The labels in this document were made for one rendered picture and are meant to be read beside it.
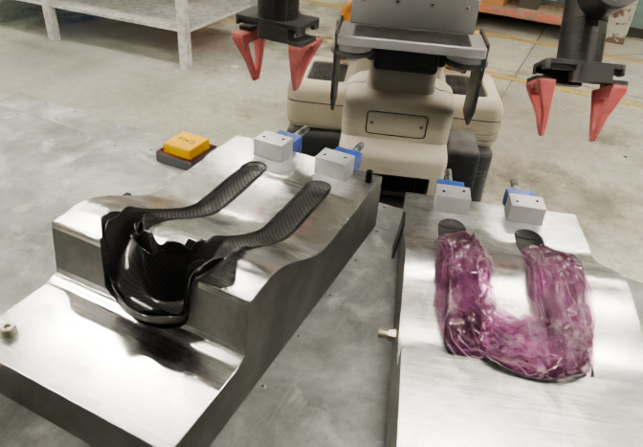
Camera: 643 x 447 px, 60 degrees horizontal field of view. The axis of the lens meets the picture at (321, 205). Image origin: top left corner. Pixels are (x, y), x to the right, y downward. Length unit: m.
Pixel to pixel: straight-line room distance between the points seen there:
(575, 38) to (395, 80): 0.42
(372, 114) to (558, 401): 0.73
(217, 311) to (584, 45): 0.57
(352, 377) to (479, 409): 0.19
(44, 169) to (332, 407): 0.68
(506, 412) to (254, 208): 0.42
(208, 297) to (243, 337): 0.05
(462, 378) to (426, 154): 0.67
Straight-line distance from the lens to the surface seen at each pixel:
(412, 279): 0.66
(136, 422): 0.56
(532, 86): 0.84
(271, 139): 0.88
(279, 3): 0.79
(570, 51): 0.83
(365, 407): 0.64
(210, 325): 0.59
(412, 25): 1.06
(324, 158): 0.83
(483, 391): 0.54
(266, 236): 0.72
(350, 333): 0.71
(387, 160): 1.14
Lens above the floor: 1.30
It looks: 33 degrees down
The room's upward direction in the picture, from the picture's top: 4 degrees clockwise
